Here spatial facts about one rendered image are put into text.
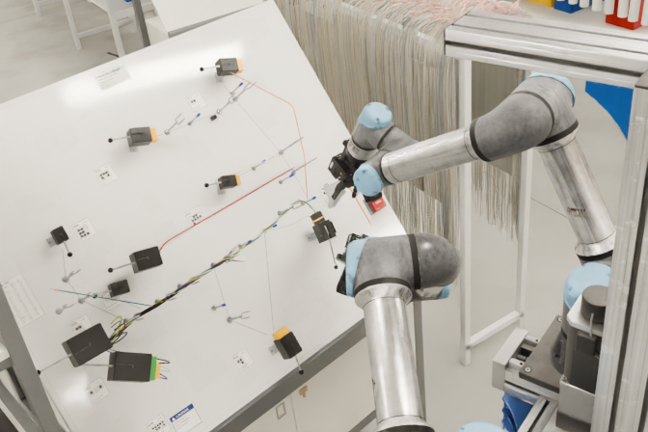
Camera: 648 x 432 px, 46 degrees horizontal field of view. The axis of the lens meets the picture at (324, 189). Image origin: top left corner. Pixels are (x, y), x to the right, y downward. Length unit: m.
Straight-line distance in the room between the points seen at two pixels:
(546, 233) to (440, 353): 1.05
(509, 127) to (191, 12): 3.60
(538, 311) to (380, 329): 2.30
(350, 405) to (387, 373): 1.19
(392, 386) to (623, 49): 0.70
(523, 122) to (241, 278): 1.00
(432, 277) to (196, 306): 0.83
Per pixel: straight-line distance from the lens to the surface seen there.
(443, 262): 1.57
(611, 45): 1.17
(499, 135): 1.59
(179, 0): 5.00
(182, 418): 2.15
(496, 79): 3.09
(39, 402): 1.78
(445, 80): 2.71
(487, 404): 3.33
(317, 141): 2.46
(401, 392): 1.44
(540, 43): 1.17
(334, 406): 2.58
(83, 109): 2.22
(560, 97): 1.68
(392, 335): 1.48
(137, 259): 2.03
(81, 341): 1.94
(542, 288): 3.87
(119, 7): 6.25
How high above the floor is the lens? 2.48
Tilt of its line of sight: 32 degrees down
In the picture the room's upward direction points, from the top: 7 degrees counter-clockwise
